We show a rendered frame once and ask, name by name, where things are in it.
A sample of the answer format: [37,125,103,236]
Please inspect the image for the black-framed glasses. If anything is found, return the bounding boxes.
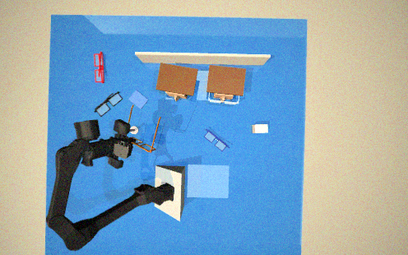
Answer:
[94,91,123,117]

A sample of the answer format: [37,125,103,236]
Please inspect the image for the cream flat bar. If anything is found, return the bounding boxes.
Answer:
[135,52,271,65]

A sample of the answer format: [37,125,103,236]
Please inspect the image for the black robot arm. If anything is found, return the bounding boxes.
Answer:
[46,119,174,252]

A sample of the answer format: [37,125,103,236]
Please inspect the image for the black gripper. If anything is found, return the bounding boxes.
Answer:
[99,119,136,169]

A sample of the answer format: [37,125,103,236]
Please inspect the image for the red-framed glasses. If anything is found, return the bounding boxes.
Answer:
[95,51,104,83]

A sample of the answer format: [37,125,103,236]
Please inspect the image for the tan display head with brown hair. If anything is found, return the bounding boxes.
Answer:
[155,63,198,101]

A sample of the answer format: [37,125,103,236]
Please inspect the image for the dark blue glasses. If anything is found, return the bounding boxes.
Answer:
[204,129,230,151]

